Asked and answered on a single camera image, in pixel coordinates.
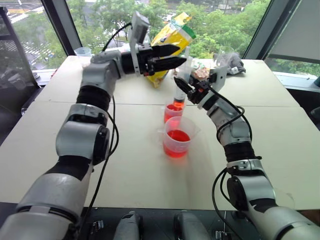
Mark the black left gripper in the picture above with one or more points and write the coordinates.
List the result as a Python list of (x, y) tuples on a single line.
[(145, 56)]

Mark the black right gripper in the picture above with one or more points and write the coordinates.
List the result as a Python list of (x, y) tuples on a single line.
[(200, 92)]

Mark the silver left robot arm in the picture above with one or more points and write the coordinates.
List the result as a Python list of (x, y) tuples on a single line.
[(75, 135)]

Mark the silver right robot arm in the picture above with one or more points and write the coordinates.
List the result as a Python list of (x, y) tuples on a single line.
[(252, 190)]

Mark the small clear measuring cup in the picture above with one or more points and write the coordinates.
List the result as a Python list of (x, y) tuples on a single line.
[(171, 112)]

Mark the large clear measuring cup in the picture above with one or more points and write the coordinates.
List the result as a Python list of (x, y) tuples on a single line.
[(177, 140)]

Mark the empty clear plastic cup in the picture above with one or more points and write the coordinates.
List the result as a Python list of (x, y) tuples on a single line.
[(83, 52)]

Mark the small snack packets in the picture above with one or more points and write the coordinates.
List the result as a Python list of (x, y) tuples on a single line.
[(201, 71)]

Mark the yellow snack bag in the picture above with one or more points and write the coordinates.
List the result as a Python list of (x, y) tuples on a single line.
[(170, 32)]

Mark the clear glass beaker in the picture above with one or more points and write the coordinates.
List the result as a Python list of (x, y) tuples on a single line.
[(225, 53)]

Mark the grey cloth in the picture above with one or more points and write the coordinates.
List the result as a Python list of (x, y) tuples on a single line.
[(236, 63)]

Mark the grey roller blind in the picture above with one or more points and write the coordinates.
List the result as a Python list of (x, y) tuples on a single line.
[(297, 30)]

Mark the teal object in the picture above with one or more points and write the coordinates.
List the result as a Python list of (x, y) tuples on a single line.
[(318, 81)]

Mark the black mesh chair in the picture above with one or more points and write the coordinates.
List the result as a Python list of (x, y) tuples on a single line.
[(15, 62)]

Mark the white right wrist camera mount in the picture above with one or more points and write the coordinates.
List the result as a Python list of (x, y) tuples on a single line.
[(220, 76)]

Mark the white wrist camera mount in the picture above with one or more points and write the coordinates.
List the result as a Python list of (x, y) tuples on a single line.
[(220, 76), (138, 27)]

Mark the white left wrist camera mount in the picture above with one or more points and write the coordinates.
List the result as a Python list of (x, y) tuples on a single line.
[(138, 27)]

